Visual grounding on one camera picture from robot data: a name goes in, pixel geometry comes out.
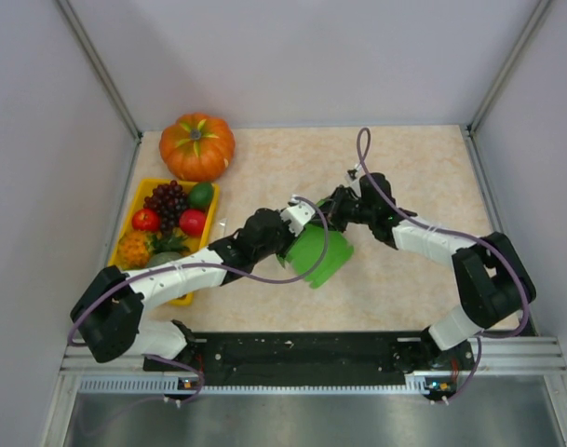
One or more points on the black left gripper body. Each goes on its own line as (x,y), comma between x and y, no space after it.
(284,240)

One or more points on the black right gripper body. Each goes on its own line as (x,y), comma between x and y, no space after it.
(351,210)

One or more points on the green paper box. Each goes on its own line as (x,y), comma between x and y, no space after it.
(318,254)

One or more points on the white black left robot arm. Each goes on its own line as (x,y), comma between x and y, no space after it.
(110,315)

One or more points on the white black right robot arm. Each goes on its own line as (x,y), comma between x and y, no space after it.
(491,279)

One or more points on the small white paper scrap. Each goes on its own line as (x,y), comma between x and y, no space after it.
(221,228)

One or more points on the green lime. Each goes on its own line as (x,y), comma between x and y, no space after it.
(200,196)

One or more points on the red tomato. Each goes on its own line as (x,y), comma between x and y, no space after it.
(192,222)

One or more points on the dark purple grape bunch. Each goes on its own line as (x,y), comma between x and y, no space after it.
(169,202)

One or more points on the orange pumpkin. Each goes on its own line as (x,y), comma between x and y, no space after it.
(197,147)

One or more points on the grey green melon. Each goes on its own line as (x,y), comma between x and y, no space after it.
(163,258)

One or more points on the red apple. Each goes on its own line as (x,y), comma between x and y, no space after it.
(145,220)

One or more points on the yellow plastic tray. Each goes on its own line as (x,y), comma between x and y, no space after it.
(145,189)

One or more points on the orange pineapple with leaves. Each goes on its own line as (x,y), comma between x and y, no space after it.
(136,248)

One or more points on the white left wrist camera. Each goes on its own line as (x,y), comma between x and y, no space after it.
(298,214)

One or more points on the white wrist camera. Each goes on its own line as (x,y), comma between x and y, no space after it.
(353,173)
(298,214)

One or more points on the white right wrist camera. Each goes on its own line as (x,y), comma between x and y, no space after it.
(353,173)

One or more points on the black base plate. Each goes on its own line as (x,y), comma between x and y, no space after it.
(321,358)

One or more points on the grey slotted cable duct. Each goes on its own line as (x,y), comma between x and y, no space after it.
(176,386)

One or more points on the aluminium corner post left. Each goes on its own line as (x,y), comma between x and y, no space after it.
(97,66)

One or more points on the aluminium corner post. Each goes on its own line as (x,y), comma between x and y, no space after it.
(97,66)
(527,35)

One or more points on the aluminium corner post right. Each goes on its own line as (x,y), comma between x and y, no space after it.
(527,35)

